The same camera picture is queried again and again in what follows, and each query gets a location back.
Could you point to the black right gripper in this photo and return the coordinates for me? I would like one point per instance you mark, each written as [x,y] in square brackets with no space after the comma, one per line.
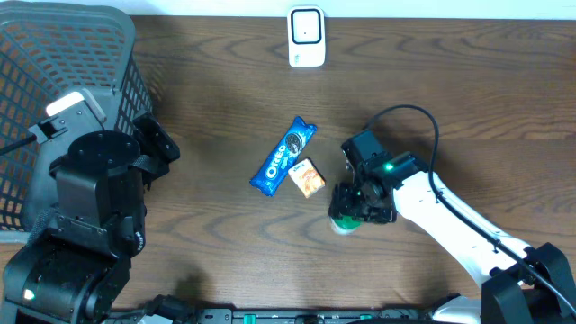
[342,205]

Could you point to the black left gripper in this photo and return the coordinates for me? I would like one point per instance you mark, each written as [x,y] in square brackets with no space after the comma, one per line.
[149,159]

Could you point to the green lidded white jar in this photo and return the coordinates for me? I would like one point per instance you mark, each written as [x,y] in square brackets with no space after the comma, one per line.
[344,226]

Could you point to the small orange snack packet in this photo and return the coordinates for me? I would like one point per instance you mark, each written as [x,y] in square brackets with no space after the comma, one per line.
[307,177]

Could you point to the blue Oreo cookie pack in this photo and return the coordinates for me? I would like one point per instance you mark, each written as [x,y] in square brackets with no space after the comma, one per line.
[283,157]

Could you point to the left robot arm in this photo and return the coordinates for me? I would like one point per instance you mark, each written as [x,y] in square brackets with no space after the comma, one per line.
[78,257]

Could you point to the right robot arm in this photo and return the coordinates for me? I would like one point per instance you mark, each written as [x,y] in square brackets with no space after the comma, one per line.
[518,283]

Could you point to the white barcode scanner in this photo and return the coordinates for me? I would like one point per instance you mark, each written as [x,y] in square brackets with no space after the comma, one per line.
[306,37]

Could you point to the grey plastic shopping basket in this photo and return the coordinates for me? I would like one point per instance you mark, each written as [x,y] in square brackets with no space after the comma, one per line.
[47,51]

